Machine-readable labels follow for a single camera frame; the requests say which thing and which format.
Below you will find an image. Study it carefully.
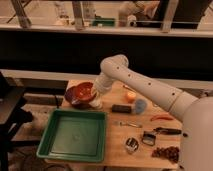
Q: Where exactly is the red lacquer bowl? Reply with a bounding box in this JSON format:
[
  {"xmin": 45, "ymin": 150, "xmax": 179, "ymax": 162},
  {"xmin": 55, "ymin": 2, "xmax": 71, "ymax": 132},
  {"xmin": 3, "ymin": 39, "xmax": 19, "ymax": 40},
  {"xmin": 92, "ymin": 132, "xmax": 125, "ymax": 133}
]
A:
[{"xmin": 64, "ymin": 82, "xmax": 96, "ymax": 109}]

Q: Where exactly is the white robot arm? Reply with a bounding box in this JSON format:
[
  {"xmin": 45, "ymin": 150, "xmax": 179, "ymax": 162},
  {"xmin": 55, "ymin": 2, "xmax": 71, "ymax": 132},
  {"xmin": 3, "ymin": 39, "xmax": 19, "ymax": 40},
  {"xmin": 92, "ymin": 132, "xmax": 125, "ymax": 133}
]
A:
[{"xmin": 94, "ymin": 55, "xmax": 213, "ymax": 171}]

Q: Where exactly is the green plastic tray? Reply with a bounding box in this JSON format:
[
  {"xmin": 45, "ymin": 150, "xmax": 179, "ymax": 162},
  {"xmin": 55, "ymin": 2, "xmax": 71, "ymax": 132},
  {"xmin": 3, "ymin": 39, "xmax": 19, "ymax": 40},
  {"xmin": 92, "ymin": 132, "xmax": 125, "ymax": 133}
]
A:
[{"xmin": 37, "ymin": 109, "xmax": 107, "ymax": 163}]

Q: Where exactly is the white paper cup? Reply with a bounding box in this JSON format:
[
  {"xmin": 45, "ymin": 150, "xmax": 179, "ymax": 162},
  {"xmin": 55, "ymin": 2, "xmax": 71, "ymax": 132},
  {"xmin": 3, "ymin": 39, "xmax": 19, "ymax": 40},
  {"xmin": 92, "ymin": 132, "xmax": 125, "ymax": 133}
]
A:
[{"xmin": 90, "ymin": 97, "xmax": 103, "ymax": 109}]

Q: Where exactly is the black rectangular sponge block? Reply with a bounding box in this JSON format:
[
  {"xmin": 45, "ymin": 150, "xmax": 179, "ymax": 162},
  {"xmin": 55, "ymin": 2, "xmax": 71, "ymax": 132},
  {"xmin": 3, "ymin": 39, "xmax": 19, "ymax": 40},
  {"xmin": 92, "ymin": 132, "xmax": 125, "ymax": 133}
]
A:
[{"xmin": 111, "ymin": 104, "xmax": 132, "ymax": 113}]

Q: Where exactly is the orange round fruit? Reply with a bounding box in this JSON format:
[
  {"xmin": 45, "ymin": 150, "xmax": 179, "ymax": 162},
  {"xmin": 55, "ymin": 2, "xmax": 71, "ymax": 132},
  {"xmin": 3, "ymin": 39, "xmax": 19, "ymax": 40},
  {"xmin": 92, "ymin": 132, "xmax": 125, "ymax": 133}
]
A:
[{"xmin": 125, "ymin": 92, "xmax": 136, "ymax": 103}]

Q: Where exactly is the blue scrub sponge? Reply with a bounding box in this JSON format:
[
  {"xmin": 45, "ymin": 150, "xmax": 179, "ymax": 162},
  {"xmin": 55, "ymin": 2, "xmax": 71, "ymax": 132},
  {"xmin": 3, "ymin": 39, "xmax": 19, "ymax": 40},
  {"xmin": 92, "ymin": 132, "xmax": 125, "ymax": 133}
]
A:
[{"xmin": 134, "ymin": 99, "xmax": 147, "ymax": 114}]

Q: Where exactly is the metal fork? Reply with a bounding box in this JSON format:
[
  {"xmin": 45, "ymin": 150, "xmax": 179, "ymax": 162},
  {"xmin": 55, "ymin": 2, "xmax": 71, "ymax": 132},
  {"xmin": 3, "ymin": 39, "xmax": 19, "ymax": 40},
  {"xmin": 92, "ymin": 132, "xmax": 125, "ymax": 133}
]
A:
[{"xmin": 114, "ymin": 121, "xmax": 142, "ymax": 128}]

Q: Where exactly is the small metal cup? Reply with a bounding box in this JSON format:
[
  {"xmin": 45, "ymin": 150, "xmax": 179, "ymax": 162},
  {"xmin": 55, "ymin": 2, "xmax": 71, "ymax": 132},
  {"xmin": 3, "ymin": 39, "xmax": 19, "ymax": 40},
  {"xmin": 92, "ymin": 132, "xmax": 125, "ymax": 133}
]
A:
[{"xmin": 125, "ymin": 137, "xmax": 139, "ymax": 154}]

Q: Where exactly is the green box in background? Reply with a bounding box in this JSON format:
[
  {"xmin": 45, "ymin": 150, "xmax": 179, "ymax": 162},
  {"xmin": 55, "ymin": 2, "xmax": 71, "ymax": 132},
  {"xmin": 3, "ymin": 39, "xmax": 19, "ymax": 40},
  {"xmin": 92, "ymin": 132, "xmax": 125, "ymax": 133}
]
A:
[{"xmin": 92, "ymin": 18, "xmax": 115, "ymax": 27}]

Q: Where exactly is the pile of brown dried fruit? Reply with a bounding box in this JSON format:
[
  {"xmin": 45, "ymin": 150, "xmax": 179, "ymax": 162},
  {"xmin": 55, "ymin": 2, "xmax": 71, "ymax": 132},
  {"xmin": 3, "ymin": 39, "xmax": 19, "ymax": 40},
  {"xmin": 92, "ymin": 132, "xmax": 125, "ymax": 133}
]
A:
[{"xmin": 152, "ymin": 146, "xmax": 179, "ymax": 163}]

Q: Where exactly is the black chair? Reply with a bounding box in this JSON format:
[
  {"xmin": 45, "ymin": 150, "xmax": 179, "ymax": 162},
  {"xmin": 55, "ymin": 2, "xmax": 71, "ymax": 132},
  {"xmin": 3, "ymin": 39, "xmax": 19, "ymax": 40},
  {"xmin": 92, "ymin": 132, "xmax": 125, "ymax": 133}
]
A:
[{"xmin": 0, "ymin": 72, "xmax": 34, "ymax": 171}]

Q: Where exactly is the black handled peeler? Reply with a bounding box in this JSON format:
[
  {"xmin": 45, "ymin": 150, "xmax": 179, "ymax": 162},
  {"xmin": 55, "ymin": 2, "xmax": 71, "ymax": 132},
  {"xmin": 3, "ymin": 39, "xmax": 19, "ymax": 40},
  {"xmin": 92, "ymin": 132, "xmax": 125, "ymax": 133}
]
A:
[{"xmin": 154, "ymin": 127, "xmax": 182, "ymax": 135}]

